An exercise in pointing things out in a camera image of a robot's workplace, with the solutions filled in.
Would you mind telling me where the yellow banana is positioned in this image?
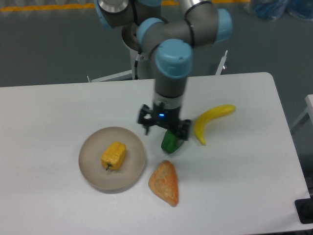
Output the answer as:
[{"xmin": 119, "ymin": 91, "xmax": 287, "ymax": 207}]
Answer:
[{"xmin": 194, "ymin": 104, "xmax": 236, "ymax": 146}]

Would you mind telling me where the white metal frame leg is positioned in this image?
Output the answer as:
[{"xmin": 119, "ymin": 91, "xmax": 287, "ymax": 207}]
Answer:
[{"xmin": 215, "ymin": 50, "xmax": 228, "ymax": 75}]

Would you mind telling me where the orange triangular pastry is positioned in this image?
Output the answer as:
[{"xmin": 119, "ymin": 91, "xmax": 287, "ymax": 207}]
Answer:
[{"xmin": 148, "ymin": 160, "xmax": 179, "ymax": 207}]

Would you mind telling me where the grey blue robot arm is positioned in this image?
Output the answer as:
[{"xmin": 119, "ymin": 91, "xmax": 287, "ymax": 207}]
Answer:
[{"xmin": 94, "ymin": 0, "xmax": 233, "ymax": 141}]

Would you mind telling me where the beige round plate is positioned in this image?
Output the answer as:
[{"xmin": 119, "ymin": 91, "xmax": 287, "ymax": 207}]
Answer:
[{"xmin": 79, "ymin": 127, "xmax": 146, "ymax": 193}]

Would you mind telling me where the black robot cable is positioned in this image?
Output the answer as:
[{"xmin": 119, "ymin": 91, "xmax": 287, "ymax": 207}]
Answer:
[{"xmin": 133, "ymin": 48, "xmax": 145, "ymax": 80}]

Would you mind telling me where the blue plastic bag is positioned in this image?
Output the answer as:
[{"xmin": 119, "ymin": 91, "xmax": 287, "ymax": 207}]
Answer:
[{"xmin": 249, "ymin": 0, "xmax": 313, "ymax": 21}]

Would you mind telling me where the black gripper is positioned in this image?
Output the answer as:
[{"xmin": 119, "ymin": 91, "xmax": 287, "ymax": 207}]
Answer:
[{"xmin": 137, "ymin": 102, "xmax": 192, "ymax": 141}]

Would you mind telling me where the white furniture edge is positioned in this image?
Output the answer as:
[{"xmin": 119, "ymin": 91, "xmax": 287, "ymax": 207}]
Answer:
[{"xmin": 290, "ymin": 94, "xmax": 313, "ymax": 135}]

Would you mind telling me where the yellow bell pepper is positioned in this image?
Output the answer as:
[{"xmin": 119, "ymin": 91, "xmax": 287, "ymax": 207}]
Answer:
[{"xmin": 101, "ymin": 141, "xmax": 127, "ymax": 170}]

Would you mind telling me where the green bell pepper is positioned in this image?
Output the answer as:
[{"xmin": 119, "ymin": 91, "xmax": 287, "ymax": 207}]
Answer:
[{"xmin": 161, "ymin": 130, "xmax": 184, "ymax": 154}]

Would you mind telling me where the black device at table edge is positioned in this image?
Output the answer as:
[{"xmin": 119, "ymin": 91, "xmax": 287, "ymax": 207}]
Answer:
[{"xmin": 294, "ymin": 198, "xmax": 313, "ymax": 224}]

